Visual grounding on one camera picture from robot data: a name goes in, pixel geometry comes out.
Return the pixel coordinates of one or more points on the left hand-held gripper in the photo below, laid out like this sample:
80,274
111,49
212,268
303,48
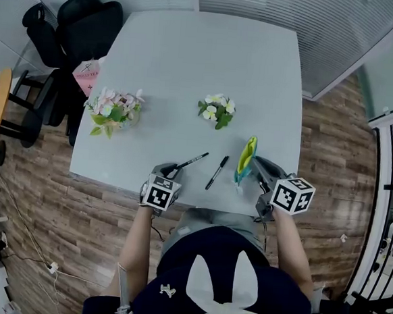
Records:
159,194

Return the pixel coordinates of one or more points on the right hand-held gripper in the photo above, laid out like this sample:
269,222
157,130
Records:
291,194

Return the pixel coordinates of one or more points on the black pen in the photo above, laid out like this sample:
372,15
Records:
216,173
193,160

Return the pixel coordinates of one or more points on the light green pencil pouch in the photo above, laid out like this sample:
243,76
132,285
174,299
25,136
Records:
245,160

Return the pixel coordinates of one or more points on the person's right forearm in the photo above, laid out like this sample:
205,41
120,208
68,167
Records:
291,248

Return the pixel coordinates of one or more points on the person's left forearm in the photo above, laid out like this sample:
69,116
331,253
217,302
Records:
135,243

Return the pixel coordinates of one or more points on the person's grey shorts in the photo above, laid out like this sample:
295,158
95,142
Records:
212,218

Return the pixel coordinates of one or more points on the white flowers in white pot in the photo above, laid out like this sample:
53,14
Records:
217,110

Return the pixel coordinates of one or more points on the pink flowers in cream pot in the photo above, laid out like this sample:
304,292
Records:
115,111

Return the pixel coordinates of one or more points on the person's navy top white bow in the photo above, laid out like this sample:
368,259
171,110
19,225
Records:
216,249

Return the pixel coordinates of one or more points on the white paper scrap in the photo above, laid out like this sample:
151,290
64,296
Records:
344,237

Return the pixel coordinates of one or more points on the pink paper bag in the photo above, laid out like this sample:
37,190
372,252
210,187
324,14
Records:
86,76

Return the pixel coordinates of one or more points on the frosted glass door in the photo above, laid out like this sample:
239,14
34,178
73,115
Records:
385,83

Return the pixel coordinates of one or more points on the white power strip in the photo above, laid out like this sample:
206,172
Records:
52,267

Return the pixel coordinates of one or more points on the black mesh office chair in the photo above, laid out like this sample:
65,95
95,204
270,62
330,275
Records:
88,26

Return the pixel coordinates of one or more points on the black high-back office chair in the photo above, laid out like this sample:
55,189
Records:
43,39

